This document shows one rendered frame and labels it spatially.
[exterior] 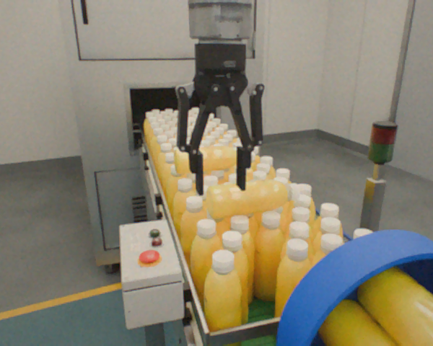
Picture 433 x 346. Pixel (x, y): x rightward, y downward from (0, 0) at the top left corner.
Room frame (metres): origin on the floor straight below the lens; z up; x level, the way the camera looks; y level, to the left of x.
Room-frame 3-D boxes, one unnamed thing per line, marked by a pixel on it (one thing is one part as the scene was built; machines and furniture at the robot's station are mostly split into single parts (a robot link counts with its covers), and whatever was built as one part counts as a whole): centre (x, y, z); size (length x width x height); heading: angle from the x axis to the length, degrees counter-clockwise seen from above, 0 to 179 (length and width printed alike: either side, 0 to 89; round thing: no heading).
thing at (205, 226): (0.68, 0.03, 1.10); 0.04 x 0.04 x 0.02
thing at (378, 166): (0.95, -0.43, 1.18); 0.06 x 0.06 x 0.16
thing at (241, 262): (0.63, -0.02, 1.00); 0.07 x 0.07 x 0.19
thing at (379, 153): (0.95, -0.43, 1.18); 0.06 x 0.06 x 0.05
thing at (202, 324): (1.28, 0.25, 0.96); 1.60 x 0.01 x 0.03; 16
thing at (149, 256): (0.56, 0.13, 1.11); 0.04 x 0.04 x 0.01
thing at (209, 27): (0.56, 0.00, 1.49); 0.09 x 0.09 x 0.06
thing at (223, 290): (0.56, 0.00, 1.00); 0.07 x 0.07 x 0.19
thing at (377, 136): (0.95, -0.43, 1.23); 0.06 x 0.06 x 0.04
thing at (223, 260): (0.56, 0.00, 1.10); 0.04 x 0.04 x 0.02
